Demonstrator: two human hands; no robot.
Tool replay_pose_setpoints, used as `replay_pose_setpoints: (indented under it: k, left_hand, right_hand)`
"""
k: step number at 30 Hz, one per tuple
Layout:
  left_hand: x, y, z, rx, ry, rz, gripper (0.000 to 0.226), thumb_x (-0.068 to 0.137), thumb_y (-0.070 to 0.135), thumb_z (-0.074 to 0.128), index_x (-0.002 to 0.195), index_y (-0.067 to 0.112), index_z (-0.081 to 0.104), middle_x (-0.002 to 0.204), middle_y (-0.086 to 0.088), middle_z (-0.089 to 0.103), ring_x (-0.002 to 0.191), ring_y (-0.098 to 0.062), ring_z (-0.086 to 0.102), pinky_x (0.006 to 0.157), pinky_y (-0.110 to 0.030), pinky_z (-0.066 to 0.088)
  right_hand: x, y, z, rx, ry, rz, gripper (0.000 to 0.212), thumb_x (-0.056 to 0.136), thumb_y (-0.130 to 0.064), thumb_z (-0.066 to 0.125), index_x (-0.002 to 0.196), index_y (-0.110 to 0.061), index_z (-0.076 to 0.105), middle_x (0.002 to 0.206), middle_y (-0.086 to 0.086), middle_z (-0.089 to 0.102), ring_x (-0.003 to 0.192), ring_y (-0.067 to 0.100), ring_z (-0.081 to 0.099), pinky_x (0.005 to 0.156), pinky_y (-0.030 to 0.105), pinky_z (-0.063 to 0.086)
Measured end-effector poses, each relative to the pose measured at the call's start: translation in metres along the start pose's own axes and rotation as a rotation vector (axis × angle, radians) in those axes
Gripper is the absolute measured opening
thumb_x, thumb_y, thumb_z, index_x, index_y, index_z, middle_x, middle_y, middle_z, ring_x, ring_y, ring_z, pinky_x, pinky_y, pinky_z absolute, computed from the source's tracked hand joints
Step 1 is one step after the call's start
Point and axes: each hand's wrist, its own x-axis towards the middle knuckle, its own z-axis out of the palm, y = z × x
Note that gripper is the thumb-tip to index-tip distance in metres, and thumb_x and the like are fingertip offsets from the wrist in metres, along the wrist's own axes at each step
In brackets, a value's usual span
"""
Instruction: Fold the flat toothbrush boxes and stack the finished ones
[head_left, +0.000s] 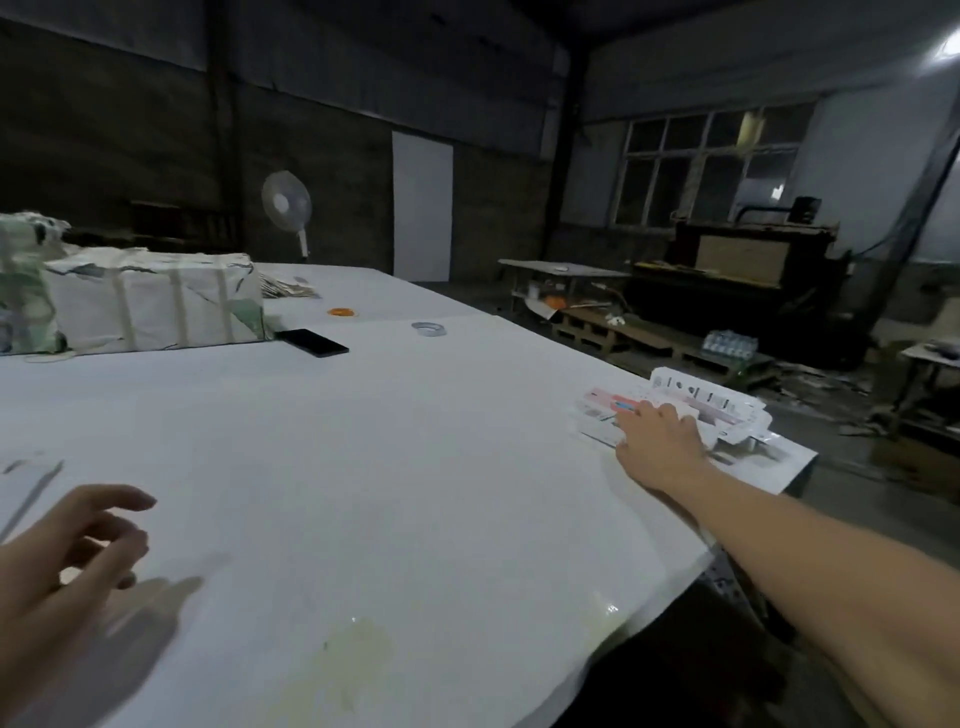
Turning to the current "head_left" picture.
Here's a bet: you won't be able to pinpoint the person's right hand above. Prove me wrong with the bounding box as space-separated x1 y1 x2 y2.
613 400 713 500

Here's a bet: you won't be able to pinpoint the person's left hand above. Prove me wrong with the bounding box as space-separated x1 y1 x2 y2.
0 483 159 707

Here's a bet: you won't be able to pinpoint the stack of finished cartons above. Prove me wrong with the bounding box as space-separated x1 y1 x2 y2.
577 366 789 459

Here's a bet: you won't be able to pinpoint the person's right forearm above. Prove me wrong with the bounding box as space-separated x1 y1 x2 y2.
675 462 960 728

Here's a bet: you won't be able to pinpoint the low wooden pallets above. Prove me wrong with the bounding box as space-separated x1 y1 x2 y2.
552 304 782 392

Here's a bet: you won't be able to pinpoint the pack of clear bottles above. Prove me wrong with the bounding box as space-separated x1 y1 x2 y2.
700 328 762 362

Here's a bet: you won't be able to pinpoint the dark workshop machine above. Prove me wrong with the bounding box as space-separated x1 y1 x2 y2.
627 195 872 369

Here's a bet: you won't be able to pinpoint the cluttered side table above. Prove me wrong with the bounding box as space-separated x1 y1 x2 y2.
498 258 632 317

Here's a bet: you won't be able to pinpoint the brown cardboard carton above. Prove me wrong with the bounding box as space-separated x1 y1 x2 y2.
870 337 960 452

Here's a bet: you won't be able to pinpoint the large paned window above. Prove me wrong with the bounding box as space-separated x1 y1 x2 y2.
610 100 819 230

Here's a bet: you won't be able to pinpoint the green printed wrapped bundle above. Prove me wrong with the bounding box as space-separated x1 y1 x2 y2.
0 211 72 357

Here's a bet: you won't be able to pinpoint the white board panel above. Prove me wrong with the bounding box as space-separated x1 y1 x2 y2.
391 130 455 284

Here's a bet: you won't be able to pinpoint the black smartphone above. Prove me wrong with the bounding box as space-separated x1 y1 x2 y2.
273 327 351 359

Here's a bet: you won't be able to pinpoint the small white paper stack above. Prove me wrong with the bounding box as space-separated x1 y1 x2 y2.
258 273 320 300

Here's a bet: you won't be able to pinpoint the dark wooden chair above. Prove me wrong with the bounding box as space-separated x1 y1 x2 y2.
127 199 227 249

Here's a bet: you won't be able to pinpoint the white standing fan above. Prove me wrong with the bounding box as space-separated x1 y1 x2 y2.
261 169 315 260

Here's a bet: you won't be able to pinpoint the white strapped wrapped bundle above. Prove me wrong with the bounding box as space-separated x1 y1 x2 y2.
42 247 276 356

